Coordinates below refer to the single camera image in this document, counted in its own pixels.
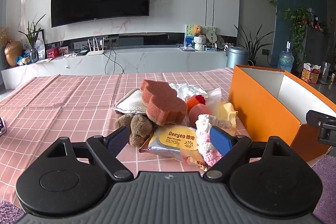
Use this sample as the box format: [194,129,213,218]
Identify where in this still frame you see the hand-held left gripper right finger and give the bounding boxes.
[203,126,296,180]

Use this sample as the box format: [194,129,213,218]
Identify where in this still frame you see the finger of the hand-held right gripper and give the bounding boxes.
[306,110,336,147]

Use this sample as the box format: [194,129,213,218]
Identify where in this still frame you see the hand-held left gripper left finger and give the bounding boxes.
[43,126,134,182]

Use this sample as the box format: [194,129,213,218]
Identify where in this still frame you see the pink white knitted piece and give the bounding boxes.
[195,114,233,167]

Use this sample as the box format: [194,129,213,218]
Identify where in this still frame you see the brown plush toy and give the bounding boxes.
[113,113,155,147]

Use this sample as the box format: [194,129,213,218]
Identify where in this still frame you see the white towel cloth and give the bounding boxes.
[112,88,149,116]

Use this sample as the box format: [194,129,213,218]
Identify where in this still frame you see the orange cardboard box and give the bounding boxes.
[228,65,336,163]

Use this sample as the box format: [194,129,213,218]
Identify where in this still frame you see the yellow silver wipes packet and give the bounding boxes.
[138,125,209,171]

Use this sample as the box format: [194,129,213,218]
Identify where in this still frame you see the pink flower-shaped sponge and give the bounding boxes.
[140,79,187,125]

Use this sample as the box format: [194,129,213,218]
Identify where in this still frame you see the clear plastic bag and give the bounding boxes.
[168,82,209,100]
[206,87,222,116]

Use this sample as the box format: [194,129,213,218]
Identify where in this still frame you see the yellow cleaning cloth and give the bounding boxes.
[218,102,239,135]

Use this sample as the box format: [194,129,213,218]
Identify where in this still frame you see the pink ball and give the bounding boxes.
[188,104,212,128]

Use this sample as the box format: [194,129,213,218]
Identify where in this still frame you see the tissue box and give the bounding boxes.
[301,63,321,84]

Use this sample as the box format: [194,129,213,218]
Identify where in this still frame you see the orange crochet fruit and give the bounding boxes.
[185,94,206,113]

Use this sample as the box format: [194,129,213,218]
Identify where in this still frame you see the pink checkered tablecloth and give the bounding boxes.
[0,67,334,201]

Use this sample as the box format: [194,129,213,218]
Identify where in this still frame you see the blue water bottle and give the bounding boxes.
[277,41,294,72]

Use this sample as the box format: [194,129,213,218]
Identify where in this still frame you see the grey lidded bin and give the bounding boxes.
[226,46,249,69]

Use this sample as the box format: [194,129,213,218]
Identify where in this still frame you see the white marble tv cabinet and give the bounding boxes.
[1,47,229,89]

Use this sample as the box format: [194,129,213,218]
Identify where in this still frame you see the white router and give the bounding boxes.
[87,36,105,56]

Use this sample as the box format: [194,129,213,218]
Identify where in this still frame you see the long-leaved potted plant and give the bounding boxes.
[234,23,275,66]

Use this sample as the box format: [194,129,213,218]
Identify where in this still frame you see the leafy pothos plant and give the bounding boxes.
[281,6,315,67]

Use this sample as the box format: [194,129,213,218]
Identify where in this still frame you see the white green card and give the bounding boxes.
[205,26,216,49]

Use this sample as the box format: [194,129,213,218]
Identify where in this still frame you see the green blue painted card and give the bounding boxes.
[184,24,196,47]

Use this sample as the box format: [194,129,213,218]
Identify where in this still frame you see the blue snack bag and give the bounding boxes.
[16,55,32,65]

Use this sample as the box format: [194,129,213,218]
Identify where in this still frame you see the green plant in glass vase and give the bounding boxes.
[18,14,46,63]

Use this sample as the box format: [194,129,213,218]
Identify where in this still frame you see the golden vase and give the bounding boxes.
[4,41,23,67]

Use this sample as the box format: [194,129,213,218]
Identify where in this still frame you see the dried flowers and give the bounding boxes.
[0,27,11,47]

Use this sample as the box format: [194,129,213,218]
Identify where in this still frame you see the black cables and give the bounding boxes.
[104,47,124,74]

